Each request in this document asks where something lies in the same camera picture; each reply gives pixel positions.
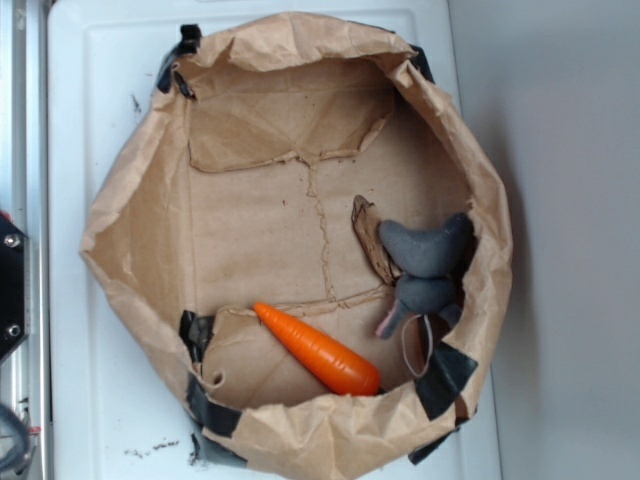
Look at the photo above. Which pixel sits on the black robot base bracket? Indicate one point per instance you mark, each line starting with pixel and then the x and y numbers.
pixel 14 286

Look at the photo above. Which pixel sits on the brown wood chip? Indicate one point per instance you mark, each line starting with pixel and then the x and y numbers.
pixel 366 219

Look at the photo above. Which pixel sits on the brown paper bag bin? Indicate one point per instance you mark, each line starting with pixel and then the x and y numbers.
pixel 237 187

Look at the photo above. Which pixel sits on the aluminium frame rail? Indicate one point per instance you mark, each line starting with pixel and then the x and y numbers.
pixel 25 376

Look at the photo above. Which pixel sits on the white plastic tray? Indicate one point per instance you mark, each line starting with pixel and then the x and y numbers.
pixel 113 418

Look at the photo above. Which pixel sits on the grey plush mouse toy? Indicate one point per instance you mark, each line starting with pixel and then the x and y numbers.
pixel 425 287

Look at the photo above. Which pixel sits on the orange plastic carrot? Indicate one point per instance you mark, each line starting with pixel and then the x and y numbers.
pixel 339 368

